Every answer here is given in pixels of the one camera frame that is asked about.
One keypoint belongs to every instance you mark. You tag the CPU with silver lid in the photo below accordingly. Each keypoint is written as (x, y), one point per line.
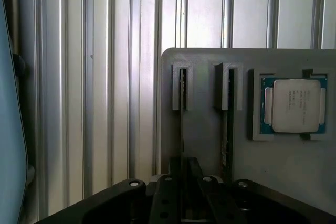
(296, 106)

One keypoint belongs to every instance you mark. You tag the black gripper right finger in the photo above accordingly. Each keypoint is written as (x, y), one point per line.
(202, 200)

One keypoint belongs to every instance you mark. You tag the grey plastic parts rack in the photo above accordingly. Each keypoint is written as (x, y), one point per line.
(204, 134)

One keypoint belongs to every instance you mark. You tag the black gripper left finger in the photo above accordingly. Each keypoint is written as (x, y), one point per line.
(162, 197)

